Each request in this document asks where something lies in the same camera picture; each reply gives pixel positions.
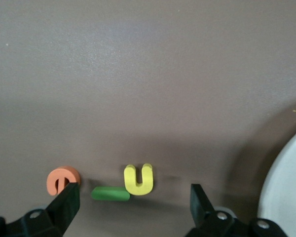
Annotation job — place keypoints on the green foam letter l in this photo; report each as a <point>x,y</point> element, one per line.
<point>111,193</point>

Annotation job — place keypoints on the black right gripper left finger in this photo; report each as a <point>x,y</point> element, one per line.
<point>66,205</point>

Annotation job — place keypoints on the orange foam letter e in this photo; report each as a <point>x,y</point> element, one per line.
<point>61,171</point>

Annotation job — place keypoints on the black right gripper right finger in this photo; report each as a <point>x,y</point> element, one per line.
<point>199,205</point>

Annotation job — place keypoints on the beige round plate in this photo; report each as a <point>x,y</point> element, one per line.
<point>286,185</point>

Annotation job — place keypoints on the yellow foam letter u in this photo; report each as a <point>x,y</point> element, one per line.
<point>138,190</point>

